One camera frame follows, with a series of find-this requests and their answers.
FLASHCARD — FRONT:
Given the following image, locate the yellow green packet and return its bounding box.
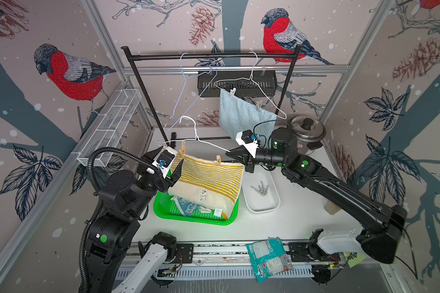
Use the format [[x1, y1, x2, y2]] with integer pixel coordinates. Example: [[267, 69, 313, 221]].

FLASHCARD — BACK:
[[343, 252, 367, 268]]

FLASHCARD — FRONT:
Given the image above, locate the white hanger with blue towel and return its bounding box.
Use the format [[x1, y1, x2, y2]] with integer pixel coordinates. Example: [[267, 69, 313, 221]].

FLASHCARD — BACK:
[[214, 51, 287, 120]]

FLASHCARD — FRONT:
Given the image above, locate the teal patterned towel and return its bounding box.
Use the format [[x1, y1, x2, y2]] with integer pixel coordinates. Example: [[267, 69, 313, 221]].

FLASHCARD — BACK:
[[171, 196, 212, 217]]

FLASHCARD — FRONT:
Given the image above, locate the black wall basket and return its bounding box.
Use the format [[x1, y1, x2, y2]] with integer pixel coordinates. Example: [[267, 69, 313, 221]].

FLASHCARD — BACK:
[[197, 70, 277, 98]]

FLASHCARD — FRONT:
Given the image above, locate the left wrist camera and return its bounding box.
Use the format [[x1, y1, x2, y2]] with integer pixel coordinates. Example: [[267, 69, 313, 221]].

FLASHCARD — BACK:
[[152, 146, 178, 178]]

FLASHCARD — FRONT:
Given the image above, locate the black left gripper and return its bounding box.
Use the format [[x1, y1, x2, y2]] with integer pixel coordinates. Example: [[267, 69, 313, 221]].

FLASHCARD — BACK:
[[127, 143, 184, 217]]

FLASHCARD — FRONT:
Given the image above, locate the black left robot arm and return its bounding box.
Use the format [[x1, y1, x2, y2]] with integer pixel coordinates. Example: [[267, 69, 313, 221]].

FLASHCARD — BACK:
[[78, 146, 183, 293]]

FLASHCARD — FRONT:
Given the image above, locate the yellow striped towel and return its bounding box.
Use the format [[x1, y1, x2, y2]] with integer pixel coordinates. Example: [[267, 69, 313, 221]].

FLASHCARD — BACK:
[[168, 155, 244, 220]]

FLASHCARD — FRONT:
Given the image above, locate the white rectangular tray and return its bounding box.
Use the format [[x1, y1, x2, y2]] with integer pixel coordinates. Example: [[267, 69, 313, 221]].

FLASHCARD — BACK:
[[242, 169, 281, 214]]

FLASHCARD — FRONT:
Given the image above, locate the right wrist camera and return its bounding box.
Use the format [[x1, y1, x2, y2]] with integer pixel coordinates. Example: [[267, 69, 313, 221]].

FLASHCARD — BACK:
[[235, 129, 259, 158]]

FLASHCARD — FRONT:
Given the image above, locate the beige clothespin yellow towel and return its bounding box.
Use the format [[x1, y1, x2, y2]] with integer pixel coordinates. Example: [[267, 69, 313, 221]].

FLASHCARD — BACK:
[[215, 155, 222, 166], [179, 141, 186, 159]]

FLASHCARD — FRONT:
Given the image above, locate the black clothes rack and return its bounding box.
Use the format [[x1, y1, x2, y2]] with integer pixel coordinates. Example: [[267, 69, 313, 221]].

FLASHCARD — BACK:
[[121, 45, 301, 145]]

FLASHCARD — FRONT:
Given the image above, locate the green plastic basket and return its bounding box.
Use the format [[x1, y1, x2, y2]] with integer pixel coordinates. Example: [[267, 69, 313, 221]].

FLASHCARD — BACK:
[[153, 181, 241, 226]]

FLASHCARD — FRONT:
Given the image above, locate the silver rice cooker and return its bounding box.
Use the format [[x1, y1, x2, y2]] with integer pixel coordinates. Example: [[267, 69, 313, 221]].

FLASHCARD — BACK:
[[289, 115, 326, 155]]

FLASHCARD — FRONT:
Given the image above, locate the clear clothespin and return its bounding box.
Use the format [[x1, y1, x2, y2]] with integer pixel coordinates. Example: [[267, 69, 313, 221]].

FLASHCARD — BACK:
[[260, 181, 269, 196], [251, 186, 264, 196]]

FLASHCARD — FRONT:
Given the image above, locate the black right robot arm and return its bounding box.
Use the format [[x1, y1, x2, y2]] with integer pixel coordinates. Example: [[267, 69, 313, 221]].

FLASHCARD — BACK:
[[226, 127, 407, 264]]

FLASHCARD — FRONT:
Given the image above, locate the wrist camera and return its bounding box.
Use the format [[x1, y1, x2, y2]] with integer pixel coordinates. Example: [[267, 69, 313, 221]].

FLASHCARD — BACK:
[[235, 129, 259, 158], [152, 146, 178, 178]]

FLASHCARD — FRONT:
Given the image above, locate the light blue towel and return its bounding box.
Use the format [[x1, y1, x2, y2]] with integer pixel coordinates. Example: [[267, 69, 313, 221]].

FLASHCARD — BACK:
[[219, 89, 277, 139]]

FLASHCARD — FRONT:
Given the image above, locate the teal snack packet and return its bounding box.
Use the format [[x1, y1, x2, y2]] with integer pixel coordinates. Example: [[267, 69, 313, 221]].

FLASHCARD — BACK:
[[246, 238, 293, 283]]

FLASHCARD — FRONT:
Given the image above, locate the light blue wire hanger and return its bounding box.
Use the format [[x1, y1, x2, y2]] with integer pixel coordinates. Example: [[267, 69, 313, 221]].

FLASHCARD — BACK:
[[163, 52, 221, 133]]

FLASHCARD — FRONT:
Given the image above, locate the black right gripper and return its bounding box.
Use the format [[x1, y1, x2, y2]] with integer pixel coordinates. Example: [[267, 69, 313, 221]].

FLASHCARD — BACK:
[[227, 143, 290, 173]]

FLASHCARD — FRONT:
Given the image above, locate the small glass bottle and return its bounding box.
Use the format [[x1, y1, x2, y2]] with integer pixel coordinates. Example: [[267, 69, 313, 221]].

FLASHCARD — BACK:
[[324, 201, 341, 215]]

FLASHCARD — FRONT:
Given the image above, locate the white clothespin right blue towel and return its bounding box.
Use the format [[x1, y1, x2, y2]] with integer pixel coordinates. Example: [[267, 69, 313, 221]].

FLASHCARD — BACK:
[[255, 100, 263, 111]]

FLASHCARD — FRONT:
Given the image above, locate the white wire mesh shelf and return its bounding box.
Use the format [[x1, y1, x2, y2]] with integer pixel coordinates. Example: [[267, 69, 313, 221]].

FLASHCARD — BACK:
[[77, 89, 141, 167]]

